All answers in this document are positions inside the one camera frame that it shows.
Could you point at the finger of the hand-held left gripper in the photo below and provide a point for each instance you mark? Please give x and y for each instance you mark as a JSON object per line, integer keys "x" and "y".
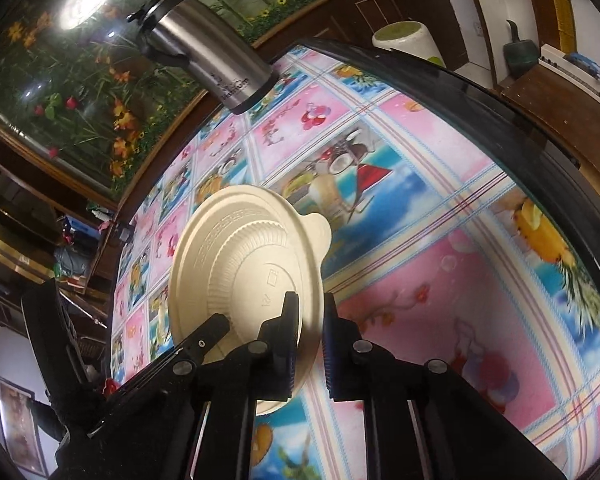
{"x": 206, "y": 339}
{"x": 50, "y": 330}

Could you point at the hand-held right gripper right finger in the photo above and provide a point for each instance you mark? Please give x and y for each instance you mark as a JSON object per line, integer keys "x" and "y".
{"x": 337, "y": 355}

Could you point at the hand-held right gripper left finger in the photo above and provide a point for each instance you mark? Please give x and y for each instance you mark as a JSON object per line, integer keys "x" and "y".
{"x": 289, "y": 345}

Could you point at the beige ribbed plastic bowl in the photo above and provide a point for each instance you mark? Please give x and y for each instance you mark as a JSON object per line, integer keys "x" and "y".
{"x": 240, "y": 260}

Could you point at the printed fruit tablecloth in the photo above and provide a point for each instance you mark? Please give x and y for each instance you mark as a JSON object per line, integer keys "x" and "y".
{"x": 430, "y": 210}

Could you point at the glass display with artificial flowers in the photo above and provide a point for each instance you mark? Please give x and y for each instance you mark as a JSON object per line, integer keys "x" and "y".
{"x": 80, "y": 70}

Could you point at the stainless steel thermos jug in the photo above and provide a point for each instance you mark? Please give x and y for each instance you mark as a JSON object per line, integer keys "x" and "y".
{"x": 215, "y": 45}

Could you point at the white cylindrical bin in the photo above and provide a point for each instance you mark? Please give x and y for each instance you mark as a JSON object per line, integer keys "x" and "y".
{"x": 410, "y": 42}

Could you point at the dark green dustpan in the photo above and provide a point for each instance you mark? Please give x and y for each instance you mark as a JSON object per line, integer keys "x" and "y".
{"x": 520, "y": 52}

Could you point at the dark wooden cabinet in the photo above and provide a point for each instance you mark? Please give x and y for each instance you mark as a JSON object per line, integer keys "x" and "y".
{"x": 390, "y": 5}

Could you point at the framed wall picture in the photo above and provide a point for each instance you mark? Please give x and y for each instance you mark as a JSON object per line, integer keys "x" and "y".
{"x": 20, "y": 425}

